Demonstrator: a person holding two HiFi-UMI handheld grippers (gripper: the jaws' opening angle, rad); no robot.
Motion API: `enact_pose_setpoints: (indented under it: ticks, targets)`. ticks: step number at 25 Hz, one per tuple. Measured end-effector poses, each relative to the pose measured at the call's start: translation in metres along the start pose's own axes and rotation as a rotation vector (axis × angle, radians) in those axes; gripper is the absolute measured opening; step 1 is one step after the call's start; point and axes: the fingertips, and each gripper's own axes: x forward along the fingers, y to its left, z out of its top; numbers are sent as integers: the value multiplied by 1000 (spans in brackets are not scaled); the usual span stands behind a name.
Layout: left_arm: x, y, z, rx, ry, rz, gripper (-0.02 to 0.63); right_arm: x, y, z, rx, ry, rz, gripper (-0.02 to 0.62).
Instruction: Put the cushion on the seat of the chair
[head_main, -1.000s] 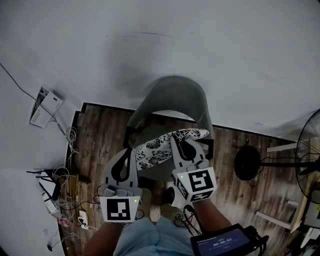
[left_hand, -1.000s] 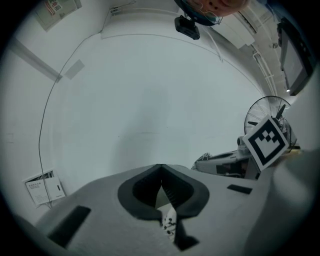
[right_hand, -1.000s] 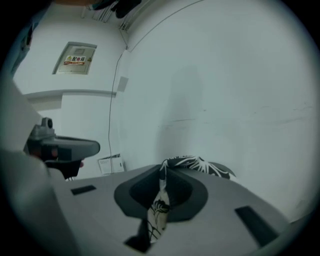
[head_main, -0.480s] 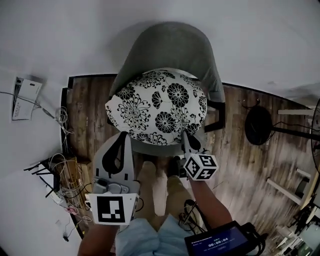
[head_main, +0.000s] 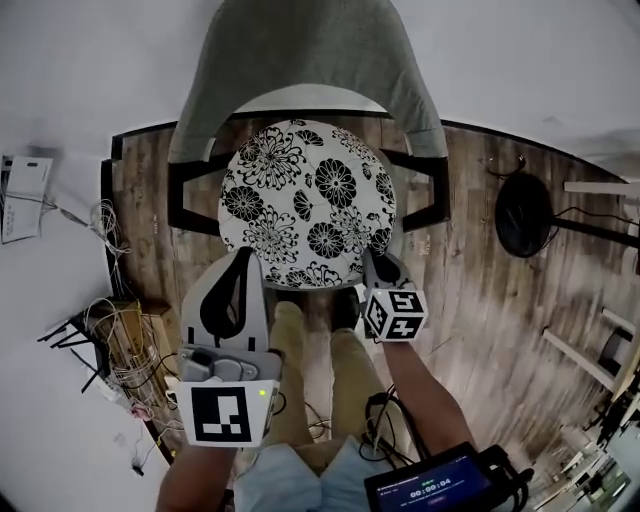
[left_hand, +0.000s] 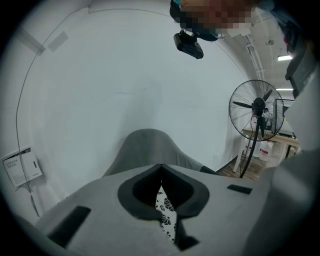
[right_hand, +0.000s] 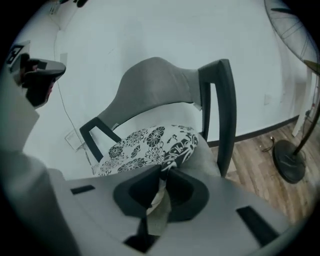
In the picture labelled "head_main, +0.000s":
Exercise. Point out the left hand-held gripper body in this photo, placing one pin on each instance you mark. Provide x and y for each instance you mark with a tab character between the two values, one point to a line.
222	415

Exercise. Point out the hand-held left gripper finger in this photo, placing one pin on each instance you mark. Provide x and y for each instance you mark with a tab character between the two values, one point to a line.
257	320
192	310

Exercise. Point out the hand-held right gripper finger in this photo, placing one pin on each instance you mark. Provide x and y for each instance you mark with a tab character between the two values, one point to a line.
368	270
400	272

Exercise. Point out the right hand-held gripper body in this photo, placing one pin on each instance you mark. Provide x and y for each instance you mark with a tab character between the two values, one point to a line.
397	315

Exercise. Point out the floral black white cushion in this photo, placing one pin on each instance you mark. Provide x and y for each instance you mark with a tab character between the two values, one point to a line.
300	200

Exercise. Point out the grey upholstered chair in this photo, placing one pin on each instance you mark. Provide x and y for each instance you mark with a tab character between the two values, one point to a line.
310	50

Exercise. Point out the person's left forearm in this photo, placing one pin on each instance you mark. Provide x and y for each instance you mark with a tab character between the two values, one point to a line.
200	480

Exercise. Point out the person's right forearm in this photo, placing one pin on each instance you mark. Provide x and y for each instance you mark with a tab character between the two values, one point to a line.
425	395

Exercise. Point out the person's black shoe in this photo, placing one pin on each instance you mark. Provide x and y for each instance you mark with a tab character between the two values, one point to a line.
346	310

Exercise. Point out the person's left leg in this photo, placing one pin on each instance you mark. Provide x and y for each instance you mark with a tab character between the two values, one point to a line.
292	370

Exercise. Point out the person's leg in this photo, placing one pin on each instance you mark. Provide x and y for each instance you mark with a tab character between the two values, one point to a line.
355	385
292	370

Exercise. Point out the pink small object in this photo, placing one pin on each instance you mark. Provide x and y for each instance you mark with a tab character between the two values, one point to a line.
142	411

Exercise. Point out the person's right leg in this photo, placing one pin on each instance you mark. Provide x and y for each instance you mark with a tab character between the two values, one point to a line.
355	385

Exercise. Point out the light blue shorts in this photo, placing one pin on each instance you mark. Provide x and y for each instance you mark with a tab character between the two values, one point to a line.
300	480

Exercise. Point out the black standing fan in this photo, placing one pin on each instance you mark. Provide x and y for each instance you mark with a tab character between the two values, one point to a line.
522	215

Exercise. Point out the black tablet screen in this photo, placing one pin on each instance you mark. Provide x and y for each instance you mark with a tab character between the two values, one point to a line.
430	487

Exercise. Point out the beige wooden desk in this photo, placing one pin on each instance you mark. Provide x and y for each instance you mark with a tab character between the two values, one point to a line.
580	357

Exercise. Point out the white wooden board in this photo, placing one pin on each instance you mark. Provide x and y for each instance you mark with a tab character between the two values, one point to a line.
600	187

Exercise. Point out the black tablet mount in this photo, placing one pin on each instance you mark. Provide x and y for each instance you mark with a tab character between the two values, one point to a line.
507	480

